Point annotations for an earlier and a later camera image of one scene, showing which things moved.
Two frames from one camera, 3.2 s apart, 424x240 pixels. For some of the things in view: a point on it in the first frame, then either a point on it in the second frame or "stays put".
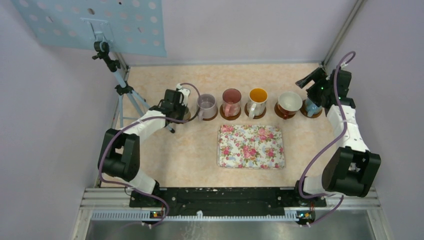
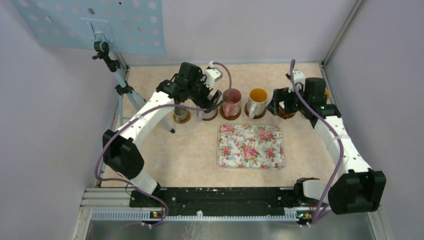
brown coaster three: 255,117 stays put
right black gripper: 319,76 -> 280,95
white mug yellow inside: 256,104 stays put
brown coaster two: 230,118 stays put
